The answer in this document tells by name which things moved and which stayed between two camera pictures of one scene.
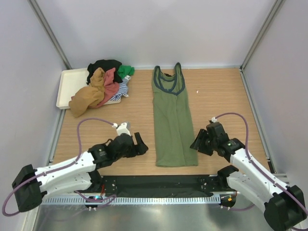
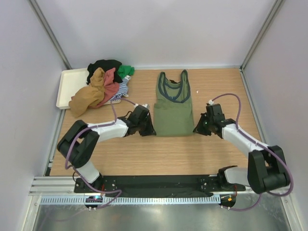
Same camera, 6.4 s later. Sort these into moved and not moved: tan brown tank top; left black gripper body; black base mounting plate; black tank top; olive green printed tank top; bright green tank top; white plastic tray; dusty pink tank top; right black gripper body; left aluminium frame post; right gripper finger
Moved: olive green printed tank top; right gripper finger; right black gripper body; left black gripper body
Not moved: black base mounting plate; black tank top; dusty pink tank top; white plastic tray; left aluminium frame post; tan brown tank top; bright green tank top
